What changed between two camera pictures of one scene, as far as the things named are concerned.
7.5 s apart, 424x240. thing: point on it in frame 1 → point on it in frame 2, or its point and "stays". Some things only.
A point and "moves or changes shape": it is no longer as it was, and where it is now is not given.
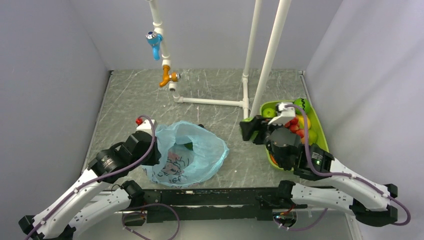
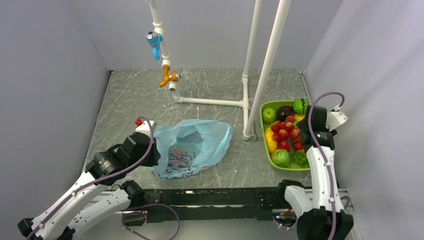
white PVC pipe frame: [243, 102] stays
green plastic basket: [296, 115] stays
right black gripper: [248, 127] → [326, 130]
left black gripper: [156, 156] stays
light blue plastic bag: [189, 153] moves or changes shape
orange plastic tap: [174, 76] stays
